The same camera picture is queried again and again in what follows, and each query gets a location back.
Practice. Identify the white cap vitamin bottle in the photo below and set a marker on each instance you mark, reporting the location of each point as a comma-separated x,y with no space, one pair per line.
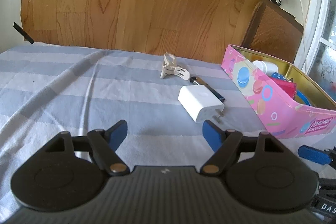
266,67

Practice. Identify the pink macaron biscuit tin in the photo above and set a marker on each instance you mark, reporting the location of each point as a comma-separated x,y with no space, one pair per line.
281,115

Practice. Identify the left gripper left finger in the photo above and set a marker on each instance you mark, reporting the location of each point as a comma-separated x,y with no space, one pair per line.
104,144

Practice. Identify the magenta red gift box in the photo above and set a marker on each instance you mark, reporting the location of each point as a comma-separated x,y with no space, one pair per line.
289,87

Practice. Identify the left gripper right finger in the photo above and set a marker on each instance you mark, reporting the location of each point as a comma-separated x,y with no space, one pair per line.
224,145

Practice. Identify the blue polka dot bow headband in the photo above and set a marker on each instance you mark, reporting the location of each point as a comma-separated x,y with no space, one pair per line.
299,94

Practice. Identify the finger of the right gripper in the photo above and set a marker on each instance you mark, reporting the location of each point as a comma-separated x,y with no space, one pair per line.
327,156

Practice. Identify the blue cigarette lighter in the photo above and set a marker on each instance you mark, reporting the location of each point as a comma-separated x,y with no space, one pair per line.
198,81

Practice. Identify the frosted glass window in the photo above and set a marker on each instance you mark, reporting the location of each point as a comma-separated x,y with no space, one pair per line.
316,54

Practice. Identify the black tape strip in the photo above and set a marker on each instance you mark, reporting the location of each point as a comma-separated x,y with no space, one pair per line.
23,33

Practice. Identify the white usb wall charger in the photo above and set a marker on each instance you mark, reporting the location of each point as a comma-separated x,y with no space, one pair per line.
200,103

